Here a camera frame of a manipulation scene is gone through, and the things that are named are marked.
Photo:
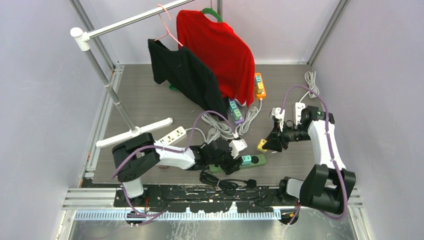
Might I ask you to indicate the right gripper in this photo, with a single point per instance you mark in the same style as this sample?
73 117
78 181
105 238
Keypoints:
273 143

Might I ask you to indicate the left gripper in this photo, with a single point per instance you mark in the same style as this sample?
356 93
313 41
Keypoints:
228 167

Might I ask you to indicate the yellow plug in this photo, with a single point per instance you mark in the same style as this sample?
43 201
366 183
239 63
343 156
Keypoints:
260 146

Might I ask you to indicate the teal plug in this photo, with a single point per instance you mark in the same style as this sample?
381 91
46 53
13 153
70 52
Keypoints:
246 160

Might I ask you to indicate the green power strip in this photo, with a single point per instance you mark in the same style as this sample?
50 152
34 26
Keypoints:
258 160

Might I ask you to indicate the white power strip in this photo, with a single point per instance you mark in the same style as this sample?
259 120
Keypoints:
173 137
297 112

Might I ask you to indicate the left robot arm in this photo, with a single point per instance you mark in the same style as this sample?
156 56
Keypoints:
136 156

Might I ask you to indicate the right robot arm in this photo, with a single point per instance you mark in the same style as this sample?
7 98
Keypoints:
329 184

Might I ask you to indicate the purple power strip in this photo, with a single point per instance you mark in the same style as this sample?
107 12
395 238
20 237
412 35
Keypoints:
235 112

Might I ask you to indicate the orange power strip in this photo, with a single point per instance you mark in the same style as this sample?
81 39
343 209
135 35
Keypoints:
259 86

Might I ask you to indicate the black garment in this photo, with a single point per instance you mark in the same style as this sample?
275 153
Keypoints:
188 74

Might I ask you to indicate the red sweater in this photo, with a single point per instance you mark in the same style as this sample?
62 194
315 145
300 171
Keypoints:
222 50

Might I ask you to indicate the pink hanger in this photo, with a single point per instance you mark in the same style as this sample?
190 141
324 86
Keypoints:
168 32

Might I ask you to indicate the green hanger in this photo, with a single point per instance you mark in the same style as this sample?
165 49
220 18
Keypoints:
212 12

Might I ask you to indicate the metal clothes rack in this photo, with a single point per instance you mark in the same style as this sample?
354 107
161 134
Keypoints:
82 39

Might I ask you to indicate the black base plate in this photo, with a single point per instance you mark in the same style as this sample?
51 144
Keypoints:
197 198

